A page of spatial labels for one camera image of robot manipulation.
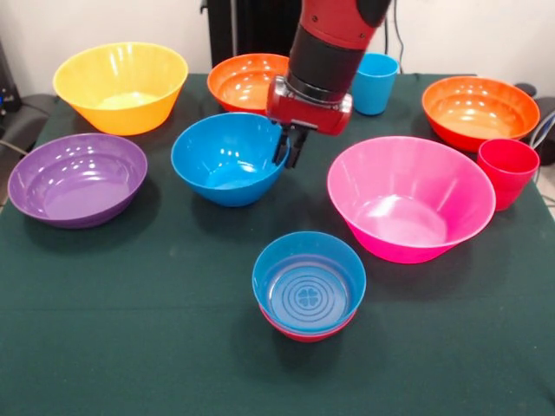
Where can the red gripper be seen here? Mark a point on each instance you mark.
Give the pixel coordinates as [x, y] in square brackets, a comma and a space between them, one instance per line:
[308, 115]

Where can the deep blue bowl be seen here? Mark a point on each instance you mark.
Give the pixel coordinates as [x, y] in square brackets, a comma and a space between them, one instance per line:
[225, 173]

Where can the small flat-bottomed blue bowl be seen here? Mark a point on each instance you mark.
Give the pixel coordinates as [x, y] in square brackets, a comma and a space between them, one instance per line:
[308, 294]

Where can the small red bowl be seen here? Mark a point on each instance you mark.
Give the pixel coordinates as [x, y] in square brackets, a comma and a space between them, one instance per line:
[308, 338]

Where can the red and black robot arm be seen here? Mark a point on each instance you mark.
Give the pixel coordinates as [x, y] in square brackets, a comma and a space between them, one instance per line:
[334, 43]

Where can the orange bowl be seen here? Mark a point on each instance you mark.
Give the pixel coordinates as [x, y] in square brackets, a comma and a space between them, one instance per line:
[238, 91]
[477, 115]

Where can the blue cup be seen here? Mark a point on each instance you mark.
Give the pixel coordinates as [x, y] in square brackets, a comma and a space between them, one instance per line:
[377, 91]

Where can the large pink bowl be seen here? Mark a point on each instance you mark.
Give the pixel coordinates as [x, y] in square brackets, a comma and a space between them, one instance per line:
[412, 216]

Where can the large yellow bowl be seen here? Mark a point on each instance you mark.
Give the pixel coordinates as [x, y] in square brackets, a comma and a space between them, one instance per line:
[130, 115]

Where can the red cup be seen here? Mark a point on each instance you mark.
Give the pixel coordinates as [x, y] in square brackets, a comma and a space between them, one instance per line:
[505, 177]

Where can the purple bowl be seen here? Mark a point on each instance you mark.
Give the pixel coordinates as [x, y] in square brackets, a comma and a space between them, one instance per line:
[73, 190]

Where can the dark green table cloth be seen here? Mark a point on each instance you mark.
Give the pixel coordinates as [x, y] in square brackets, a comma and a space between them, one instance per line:
[130, 346]

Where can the dark grey object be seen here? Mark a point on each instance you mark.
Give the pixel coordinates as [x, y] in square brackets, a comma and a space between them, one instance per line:
[544, 108]

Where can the grey padded seat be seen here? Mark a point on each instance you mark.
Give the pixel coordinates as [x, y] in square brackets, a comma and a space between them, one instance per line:
[30, 115]

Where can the black device box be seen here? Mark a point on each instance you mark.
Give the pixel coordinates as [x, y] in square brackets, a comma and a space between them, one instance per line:
[8, 91]

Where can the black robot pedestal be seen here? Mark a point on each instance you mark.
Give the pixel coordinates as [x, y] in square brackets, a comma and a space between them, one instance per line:
[260, 26]

